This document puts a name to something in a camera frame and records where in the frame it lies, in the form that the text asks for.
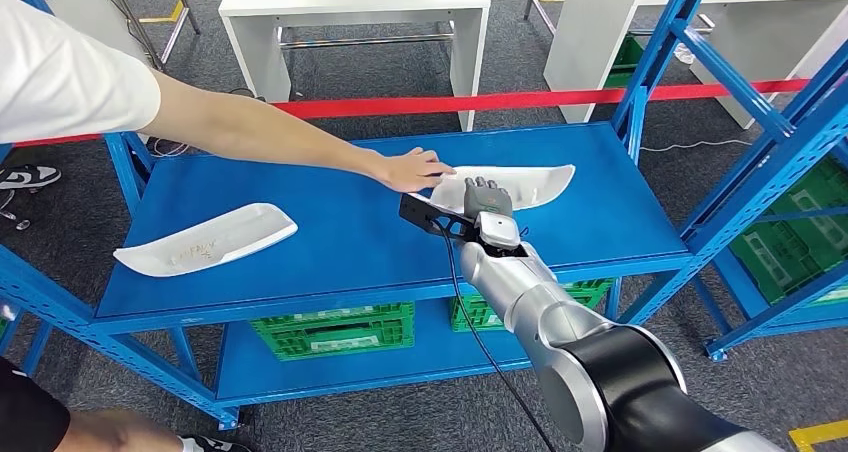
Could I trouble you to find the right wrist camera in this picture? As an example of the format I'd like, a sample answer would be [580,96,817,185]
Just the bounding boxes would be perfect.
[398,192,480,242]

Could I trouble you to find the white plastic part with scribble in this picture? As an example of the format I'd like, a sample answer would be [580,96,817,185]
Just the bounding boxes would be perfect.
[112,202,299,279]

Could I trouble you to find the white power cable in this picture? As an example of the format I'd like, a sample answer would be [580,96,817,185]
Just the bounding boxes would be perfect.
[148,137,190,159]

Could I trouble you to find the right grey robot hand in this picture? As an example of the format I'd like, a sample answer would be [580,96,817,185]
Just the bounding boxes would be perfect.
[462,175,515,220]

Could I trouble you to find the black camera cable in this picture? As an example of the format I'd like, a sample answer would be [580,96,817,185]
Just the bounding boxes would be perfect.
[437,222,556,452]

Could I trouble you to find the person's hand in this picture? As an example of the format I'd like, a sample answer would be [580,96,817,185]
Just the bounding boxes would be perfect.
[374,147,458,194]

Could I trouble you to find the red barrier belt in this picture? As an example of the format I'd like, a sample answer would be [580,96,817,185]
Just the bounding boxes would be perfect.
[13,77,813,149]

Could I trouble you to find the black white sneaker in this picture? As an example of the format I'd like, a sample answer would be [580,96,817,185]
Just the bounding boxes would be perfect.
[0,164,62,192]
[178,434,253,452]

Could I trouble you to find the chrome metal frame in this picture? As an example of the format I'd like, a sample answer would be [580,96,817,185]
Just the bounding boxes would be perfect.
[523,0,717,38]
[92,0,202,73]

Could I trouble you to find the thin white cable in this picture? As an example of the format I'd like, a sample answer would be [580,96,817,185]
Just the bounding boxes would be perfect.
[641,138,755,154]

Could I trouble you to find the person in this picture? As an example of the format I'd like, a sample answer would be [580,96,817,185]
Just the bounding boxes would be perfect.
[0,0,458,452]

